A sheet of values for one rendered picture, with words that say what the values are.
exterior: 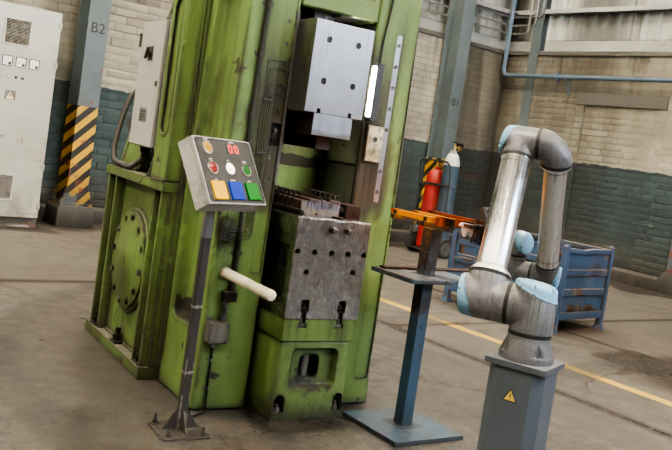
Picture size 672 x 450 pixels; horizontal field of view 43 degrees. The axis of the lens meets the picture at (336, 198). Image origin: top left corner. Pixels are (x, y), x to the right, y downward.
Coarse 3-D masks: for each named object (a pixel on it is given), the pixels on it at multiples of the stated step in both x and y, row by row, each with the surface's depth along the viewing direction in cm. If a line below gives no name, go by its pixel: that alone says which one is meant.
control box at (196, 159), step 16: (192, 144) 323; (224, 144) 338; (240, 144) 347; (192, 160) 323; (208, 160) 326; (224, 160) 334; (240, 160) 343; (192, 176) 323; (208, 176) 323; (224, 176) 330; (240, 176) 339; (256, 176) 348; (192, 192) 323; (208, 192) 319; (208, 208) 324; (224, 208) 331; (240, 208) 338; (256, 208) 346
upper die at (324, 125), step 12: (288, 120) 388; (300, 120) 379; (312, 120) 370; (324, 120) 372; (336, 120) 375; (348, 120) 378; (300, 132) 378; (312, 132) 370; (324, 132) 373; (336, 132) 376; (348, 132) 379
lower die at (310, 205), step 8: (280, 192) 398; (296, 192) 396; (280, 200) 388; (288, 200) 381; (296, 200) 375; (304, 200) 374; (312, 200) 374; (320, 200) 376; (304, 208) 373; (312, 208) 375; (320, 208) 377; (328, 208) 379; (336, 208) 381; (320, 216) 378; (328, 216) 380
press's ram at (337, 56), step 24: (312, 24) 367; (336, 24) 369; (312, 48) 365; (336, 48) 371; (360, 48) 377; (312, 72) 366; (336, 72) 372; (360, 72) 378; (312, 96) 368; (336, 96) 374; (360, 96) 380
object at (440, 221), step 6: (402, 210) 385; (408, 216) 381; (414, 216) 377; (420, 216) 374; (426, 216) 371; (432, 222) 367; (438, 222) 364; (444, 222) 362; (450, 222) 359; (450, 228) 358
